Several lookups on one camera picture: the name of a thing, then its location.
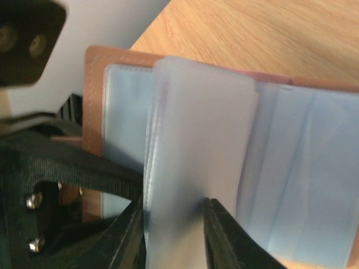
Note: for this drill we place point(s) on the pink leather card holder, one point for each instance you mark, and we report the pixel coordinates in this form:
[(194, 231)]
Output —
[(279, 153)]

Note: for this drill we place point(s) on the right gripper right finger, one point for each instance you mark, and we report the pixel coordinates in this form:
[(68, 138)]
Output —
[(227, 244)]

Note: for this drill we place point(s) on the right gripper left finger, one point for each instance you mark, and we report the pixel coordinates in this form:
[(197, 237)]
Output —
[(117, 246)]

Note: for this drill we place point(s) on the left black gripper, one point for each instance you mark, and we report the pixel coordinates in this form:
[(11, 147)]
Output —
[(28, 158)]

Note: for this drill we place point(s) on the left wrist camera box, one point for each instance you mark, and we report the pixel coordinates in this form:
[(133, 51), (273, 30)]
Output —
[(30, 31)]

